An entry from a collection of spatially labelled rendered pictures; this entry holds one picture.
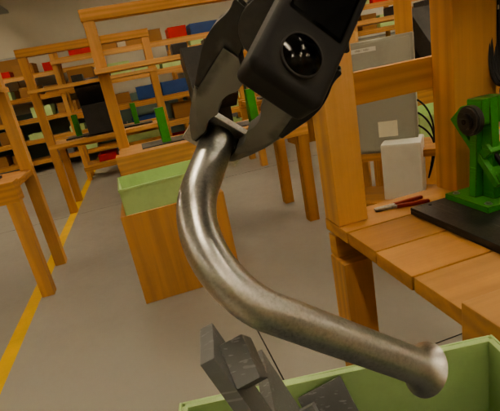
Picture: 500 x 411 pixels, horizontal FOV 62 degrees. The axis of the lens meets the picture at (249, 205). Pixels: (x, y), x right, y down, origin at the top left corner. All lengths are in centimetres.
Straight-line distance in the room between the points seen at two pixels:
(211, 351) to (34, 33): 1058
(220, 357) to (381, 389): 32
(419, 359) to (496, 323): 41
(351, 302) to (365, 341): 97
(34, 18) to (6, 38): 73
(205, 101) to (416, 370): 27
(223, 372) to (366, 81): 103
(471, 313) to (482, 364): 17
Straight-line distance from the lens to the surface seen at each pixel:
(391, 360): 35
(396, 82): 130
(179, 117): 760
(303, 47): 23
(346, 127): 113
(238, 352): 34
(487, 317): 79
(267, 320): 29
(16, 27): 1088
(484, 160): 120
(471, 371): 65
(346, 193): 116
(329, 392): 57
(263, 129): 34
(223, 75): 32
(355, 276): 127
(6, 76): 1022
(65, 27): 1073
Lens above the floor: 134
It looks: 18 degrees down
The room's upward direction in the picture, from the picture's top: 11 degrees counter-clockwise
